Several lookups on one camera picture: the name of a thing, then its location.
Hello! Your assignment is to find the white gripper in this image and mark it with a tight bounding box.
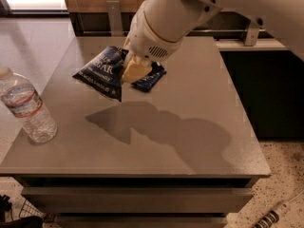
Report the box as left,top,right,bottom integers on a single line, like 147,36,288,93
121,1,181,84

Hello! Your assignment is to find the blue chip bag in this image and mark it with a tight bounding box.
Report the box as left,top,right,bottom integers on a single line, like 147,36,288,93
73,47,128,102

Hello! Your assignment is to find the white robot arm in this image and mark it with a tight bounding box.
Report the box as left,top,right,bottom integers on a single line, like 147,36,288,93
121,0,304,83

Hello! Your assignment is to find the clear plastic water bottle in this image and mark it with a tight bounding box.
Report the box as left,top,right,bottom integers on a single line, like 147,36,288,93
0,66,58,143

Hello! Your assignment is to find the dark blue snack bar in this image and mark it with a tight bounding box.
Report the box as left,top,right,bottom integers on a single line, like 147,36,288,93
131,63,166,92

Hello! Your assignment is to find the grey drawer cabinet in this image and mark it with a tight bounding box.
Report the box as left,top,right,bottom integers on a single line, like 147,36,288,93
1,37,271,219

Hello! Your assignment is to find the upper grey drawer front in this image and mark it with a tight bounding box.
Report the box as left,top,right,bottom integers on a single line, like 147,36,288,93
22,187,253,214

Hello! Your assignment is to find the grey drawer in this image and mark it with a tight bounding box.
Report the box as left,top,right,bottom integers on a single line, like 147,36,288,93
22,187,253,214
55,217,227,228

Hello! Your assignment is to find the lower grey drawer front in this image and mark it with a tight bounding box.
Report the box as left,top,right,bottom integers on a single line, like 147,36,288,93
55,217,227,228

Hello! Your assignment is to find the black object on floor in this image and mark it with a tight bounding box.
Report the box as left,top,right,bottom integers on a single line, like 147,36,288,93
0,195,44,228

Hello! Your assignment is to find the white power strip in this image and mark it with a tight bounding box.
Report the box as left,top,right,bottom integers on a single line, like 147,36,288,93
252,190,304,228

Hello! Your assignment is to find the left metal bracket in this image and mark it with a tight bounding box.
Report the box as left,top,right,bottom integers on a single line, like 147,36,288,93
106,0,124,36

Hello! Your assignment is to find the metal bracket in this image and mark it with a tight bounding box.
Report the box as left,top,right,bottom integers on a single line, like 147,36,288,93
243,21,259,47
106,0,124,36

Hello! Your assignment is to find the right metal bracket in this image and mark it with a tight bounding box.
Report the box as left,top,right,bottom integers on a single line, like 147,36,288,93
243,21,259,47

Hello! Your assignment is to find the metal rail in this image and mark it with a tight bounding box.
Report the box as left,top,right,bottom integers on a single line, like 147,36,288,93
77,12,267,36

